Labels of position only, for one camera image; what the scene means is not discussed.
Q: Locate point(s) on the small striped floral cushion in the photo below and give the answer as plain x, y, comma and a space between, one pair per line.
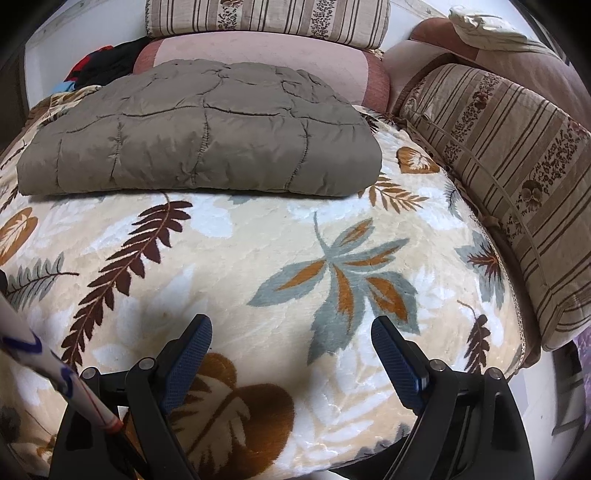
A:
268, 18

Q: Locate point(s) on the black clothes pile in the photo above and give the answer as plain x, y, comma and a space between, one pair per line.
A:
120, 57

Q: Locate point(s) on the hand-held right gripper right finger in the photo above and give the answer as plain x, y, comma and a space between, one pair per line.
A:
397, 360

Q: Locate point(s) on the white crumpled cloth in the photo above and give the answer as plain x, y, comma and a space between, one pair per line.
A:
489, 27

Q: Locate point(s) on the cream leaf-print blanket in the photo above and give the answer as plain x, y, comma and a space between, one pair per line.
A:
258, 258

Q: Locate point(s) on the olive padded jacket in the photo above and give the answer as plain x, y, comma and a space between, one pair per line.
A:
198, 129

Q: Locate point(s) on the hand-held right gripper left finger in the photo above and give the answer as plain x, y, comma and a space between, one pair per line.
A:
187, 364

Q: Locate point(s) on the light blue cloth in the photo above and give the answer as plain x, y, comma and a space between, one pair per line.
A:
64, 87

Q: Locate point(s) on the red cloth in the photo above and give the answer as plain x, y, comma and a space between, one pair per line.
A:
85, 62

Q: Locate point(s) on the pink sofa cushion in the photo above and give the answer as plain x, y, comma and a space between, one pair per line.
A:
286, 55

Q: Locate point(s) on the large striped floral cushion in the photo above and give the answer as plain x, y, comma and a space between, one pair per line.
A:
508, 161

